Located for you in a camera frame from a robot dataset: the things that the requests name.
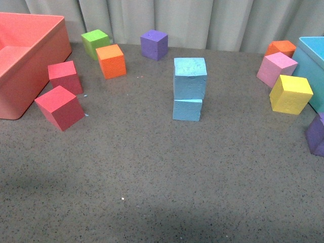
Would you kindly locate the light blue block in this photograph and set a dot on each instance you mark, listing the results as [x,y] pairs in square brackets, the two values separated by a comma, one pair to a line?
[187,109]
[190,78]

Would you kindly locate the purple foam block back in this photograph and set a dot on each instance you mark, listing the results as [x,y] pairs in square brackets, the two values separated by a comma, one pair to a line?
[154,44]

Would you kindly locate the purple foam block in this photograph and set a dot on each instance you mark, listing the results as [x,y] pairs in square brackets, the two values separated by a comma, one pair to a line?
[314,135]
[154,44]

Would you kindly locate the orange foam block left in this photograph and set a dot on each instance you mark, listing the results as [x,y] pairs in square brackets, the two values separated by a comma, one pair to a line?
[112,61]

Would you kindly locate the orange foam block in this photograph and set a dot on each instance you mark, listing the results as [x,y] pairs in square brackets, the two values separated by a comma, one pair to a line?
[284,46]
[112,61]

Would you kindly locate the red foam block front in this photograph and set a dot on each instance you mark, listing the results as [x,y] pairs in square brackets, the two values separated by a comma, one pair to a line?
[60,107]

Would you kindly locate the red foam block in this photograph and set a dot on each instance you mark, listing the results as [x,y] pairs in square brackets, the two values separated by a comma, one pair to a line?
[64,74]
[60,107]

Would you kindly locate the green foam block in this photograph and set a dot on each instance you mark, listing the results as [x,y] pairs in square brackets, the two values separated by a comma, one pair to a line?
[93,40]

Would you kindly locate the red foam block rear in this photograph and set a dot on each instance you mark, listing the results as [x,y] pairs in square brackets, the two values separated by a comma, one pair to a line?
[64,74]

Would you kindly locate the grey curtain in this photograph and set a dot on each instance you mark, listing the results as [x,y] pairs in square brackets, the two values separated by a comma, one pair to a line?
[245,26]

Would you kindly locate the pink foam block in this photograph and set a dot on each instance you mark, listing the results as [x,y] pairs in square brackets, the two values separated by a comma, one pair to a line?
[273,66]

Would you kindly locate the yellow foam block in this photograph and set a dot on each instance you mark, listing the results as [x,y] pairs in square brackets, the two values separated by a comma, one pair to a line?
[290,94]

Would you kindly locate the orange foam block right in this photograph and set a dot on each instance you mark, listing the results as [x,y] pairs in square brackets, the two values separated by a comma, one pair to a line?
[284,46]

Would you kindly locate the purple foam block right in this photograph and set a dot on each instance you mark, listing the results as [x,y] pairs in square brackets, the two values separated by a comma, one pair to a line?
[314,135]

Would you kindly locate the red plastic bin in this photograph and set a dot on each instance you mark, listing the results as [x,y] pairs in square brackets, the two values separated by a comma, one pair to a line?
[29,43]

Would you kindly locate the light blue plastic bin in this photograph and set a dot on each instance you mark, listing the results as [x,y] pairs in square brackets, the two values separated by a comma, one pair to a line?
[309,55]

